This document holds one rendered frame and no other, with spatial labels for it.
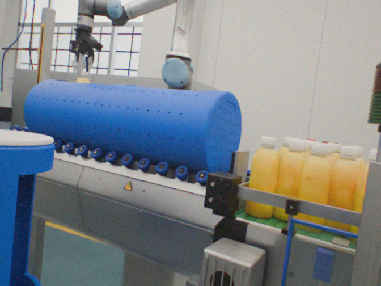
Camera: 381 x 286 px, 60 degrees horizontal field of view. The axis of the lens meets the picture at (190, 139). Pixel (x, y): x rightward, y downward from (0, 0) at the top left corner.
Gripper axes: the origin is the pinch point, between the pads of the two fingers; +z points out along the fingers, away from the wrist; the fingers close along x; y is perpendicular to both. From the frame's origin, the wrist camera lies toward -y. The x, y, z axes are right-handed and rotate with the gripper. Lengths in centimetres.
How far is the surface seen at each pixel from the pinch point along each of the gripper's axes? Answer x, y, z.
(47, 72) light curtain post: -28, 64, -3
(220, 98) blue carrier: 13, -76, 8
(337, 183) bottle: 19, -112, 27
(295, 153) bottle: 18, -101, 21
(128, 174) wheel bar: 18, -47, 37
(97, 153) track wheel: 17.0, -30.7, 31.9
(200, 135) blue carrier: 20, -74, 20
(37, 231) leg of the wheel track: 1, 21, 79
